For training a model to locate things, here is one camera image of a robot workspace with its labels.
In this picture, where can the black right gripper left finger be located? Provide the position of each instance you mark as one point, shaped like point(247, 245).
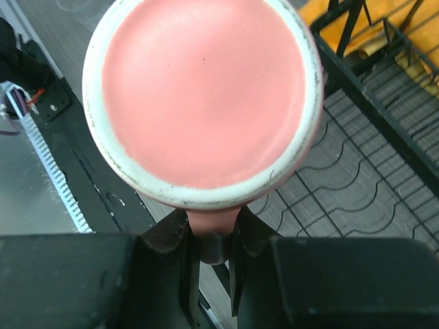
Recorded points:
point(101, 280)

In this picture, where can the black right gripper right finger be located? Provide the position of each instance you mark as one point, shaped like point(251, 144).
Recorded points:
point(296, 282)

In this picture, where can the pink mug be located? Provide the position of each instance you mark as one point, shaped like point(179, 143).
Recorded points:
point(203, 105)

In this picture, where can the clear glass cup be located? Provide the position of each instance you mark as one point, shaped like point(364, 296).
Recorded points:
point(73, 5)

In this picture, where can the orange Mickey Mouse pillow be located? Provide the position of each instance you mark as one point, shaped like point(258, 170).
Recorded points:
point(407, 29)

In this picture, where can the black wire dish rack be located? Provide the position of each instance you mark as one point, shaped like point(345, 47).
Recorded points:
point(373, 167)

